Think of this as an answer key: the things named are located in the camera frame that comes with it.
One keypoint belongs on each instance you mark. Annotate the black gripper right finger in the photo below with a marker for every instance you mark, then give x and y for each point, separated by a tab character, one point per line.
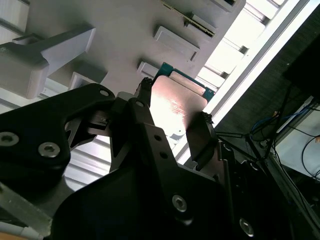
202	142

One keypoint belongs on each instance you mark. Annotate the silver CPU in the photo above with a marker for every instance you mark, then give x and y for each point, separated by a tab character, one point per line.
175	100

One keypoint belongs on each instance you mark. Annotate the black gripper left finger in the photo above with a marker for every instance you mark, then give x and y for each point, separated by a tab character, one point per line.
30	130

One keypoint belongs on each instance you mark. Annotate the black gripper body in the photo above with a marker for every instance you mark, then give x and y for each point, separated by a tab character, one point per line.
120	212

